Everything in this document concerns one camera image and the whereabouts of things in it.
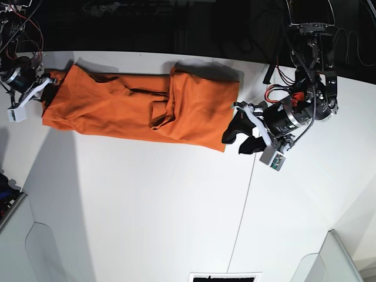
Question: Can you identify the orange t-shirt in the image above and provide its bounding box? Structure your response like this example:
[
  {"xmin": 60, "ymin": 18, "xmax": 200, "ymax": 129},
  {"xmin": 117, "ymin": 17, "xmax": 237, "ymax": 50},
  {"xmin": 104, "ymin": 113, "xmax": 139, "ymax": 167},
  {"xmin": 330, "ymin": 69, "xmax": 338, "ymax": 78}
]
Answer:
[{"xmin": 42, "ymin": 65, "xmax": 240, "ymax": 152}]

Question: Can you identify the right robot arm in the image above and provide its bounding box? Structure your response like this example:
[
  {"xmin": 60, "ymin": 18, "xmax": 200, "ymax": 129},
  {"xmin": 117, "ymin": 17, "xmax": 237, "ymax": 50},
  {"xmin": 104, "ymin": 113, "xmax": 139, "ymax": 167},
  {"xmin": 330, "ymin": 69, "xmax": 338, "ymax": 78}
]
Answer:
[{"xmin": 1, "ymin": 1, "xmax": 59, "ymax": 110}]

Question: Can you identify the grey panel bottom left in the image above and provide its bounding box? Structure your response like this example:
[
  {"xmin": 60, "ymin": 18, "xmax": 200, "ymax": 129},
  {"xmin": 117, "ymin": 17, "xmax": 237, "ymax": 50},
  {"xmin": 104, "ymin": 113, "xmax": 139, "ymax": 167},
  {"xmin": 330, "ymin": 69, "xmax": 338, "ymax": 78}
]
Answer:
[{"xmin": 0, "ymin": 192, "xmax": 98, "ymax": 282}]

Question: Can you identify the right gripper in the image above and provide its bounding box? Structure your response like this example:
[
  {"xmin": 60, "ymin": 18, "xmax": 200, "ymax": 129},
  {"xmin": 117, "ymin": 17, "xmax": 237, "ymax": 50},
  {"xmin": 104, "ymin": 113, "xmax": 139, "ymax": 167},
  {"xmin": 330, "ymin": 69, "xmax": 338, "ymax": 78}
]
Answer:
[{"xmin": 1, "ymin": 66, "xmax": 61, "ymax": 110}]

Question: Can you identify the grey panel bottom right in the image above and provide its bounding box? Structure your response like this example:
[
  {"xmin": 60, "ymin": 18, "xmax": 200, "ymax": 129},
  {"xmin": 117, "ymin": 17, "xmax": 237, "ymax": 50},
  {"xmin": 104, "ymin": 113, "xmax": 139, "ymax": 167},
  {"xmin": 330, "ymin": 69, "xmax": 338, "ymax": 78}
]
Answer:
[{"xmin": 291, "ymin": 229, "xmax": 363, "ymax": 282}]

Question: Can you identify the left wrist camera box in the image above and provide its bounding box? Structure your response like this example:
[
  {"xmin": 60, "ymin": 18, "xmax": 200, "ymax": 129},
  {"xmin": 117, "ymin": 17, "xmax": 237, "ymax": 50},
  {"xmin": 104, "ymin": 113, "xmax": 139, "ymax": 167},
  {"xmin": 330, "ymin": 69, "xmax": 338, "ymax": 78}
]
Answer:
[{"xmin": 260, "ymin": 146, "xmax": 286, "ymax": 172}]

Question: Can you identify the grey cable loop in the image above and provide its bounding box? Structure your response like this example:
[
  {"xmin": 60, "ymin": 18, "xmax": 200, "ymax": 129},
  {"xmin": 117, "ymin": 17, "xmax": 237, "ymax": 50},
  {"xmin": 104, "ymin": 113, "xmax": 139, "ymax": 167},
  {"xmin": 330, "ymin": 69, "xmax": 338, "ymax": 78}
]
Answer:
[{"xmin": 331, "ymin": 0, "xmax": 376, "ymax": 67}]

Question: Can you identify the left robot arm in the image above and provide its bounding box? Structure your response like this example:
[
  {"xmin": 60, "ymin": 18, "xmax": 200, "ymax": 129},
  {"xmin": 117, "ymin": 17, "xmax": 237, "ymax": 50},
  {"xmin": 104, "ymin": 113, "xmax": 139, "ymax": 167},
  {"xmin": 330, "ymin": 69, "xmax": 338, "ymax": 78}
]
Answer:
[{"xmin": 221, "ymin": 1, "xmax": 338, "ymax": 155}]

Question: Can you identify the black white marker card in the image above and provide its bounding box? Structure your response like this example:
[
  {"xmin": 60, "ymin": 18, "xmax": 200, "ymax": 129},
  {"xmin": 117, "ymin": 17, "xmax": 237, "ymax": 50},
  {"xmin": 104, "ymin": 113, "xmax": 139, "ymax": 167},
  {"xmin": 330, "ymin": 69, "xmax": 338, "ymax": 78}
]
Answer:
[{"xmin": 188, "ymin": 272, "xmax": 263, "ymax": 282}]

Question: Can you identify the grey panel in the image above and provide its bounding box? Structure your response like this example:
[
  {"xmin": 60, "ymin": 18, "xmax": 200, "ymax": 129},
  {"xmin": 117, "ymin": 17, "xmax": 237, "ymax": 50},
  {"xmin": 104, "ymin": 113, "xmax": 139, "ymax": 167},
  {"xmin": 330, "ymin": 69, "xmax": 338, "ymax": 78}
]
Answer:
[
  {"xmin": 0, "ymin": 192, "xmax": 98, "ymax": 282},
  {"xmin": 291, "ymin": 229, "xmax": 363, "ymax": 282}
]

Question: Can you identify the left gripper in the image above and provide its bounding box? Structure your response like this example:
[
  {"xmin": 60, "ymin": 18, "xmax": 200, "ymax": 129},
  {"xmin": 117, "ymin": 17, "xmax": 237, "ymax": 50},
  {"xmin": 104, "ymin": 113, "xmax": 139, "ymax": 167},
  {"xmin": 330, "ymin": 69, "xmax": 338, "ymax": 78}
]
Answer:
[{"xmin": 221, "ymin": 99, "xmax": 311, "ymax": 155}]

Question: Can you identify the blue black clutter bin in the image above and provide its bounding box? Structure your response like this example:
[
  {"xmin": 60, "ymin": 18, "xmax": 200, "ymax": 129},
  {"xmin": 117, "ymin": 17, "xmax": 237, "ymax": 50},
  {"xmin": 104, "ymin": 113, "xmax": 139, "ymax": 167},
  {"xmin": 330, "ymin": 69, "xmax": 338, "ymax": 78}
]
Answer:
[{"xmin": 0, "ymin": 170, "xmax": 21, "ymax": 220}]

